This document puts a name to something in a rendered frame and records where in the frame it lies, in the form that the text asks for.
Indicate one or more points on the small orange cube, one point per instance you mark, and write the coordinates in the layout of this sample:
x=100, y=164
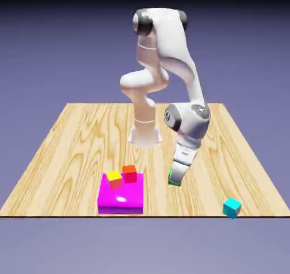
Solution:
x=129, y=174

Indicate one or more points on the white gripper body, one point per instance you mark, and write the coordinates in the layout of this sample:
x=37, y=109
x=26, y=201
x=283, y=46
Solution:
x=179, y=171

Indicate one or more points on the small cyan cube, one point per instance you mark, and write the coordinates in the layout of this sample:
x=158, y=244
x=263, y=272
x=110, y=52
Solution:
x=231, y=207

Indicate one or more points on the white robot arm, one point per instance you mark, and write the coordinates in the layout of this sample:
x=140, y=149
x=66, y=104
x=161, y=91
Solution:
x=174, y=52

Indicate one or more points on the large magenta box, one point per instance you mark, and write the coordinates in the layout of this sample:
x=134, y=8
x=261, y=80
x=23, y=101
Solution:
x=122, y=199

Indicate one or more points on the small green cube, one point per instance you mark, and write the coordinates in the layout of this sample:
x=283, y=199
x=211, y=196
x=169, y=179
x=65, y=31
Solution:
x=170, y=180

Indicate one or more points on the small yellow cube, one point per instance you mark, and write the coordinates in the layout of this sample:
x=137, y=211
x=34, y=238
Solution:
x=114, y=179

